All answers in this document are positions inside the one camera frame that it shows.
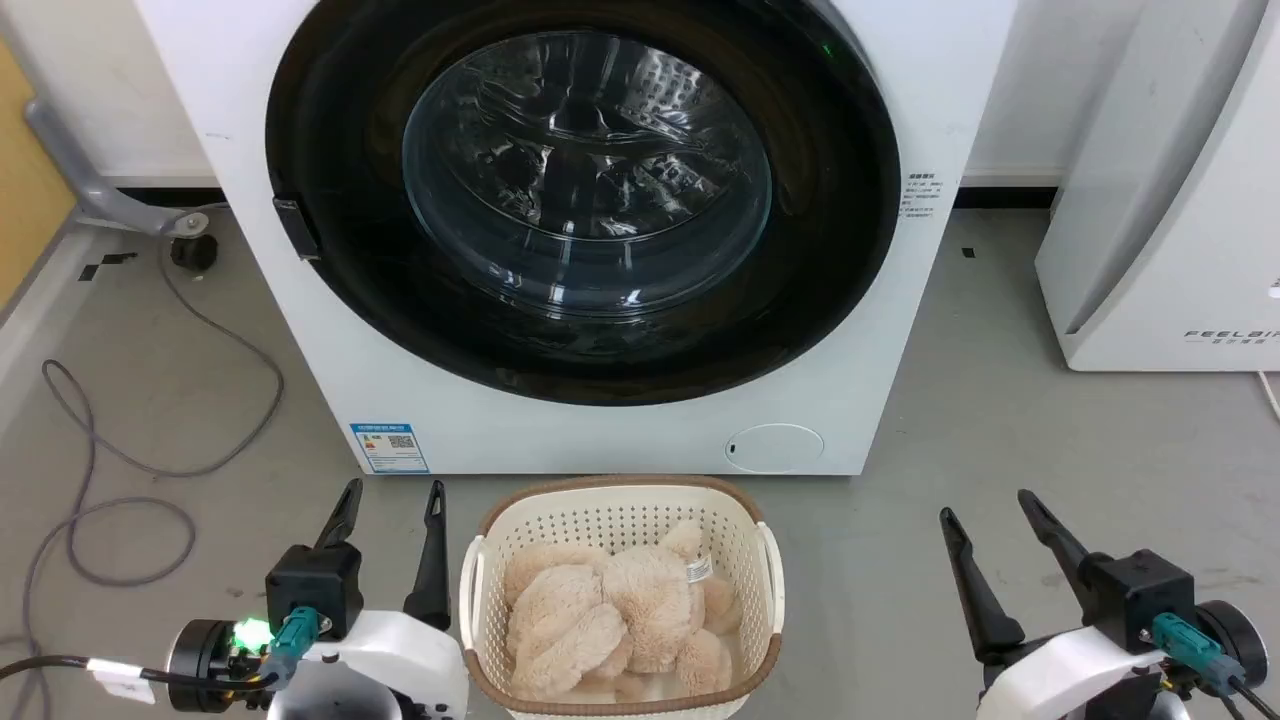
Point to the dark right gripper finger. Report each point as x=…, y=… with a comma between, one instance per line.
x=1055, y=540
x=975, y=590

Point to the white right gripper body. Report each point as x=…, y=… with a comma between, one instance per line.
x=1060, y=672

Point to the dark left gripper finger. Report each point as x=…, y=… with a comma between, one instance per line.
x=342, y=515
x=433, y=570

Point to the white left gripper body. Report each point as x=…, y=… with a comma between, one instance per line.
x=400, y=660

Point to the white front-load washing machine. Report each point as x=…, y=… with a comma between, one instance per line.
x=300, y=330

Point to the black round glass washer door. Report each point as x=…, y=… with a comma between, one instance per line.
x=585, y=180

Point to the blue energy label sticker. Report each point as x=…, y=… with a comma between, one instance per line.
x=390, y=448

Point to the cream plastic laundry basket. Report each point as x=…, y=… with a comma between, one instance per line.
x=620, y=515

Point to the beige plush toy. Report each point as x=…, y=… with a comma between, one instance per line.
x=640, y=600

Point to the round white filter cover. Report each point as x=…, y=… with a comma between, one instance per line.
x=775, y=448

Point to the white plush toy tag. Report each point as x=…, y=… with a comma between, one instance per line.
x=699, y=569

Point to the black caster wheel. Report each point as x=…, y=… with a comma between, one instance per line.
x=194, y=251

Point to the white air purifier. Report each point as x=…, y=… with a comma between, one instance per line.
x=1170, y=220

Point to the small printed text sticker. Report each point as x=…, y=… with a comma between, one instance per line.
x=922, y=195

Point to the grey stand leg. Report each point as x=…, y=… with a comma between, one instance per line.
x=100, y=195

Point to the yellow wooden panel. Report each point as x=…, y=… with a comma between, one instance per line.
x=25, y=190

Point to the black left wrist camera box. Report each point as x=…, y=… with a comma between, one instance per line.
x=315, y=585

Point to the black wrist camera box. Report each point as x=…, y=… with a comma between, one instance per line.
x=1140, y=592
x=315, y=585

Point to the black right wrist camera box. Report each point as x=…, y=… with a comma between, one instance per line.
x=1140, y=592

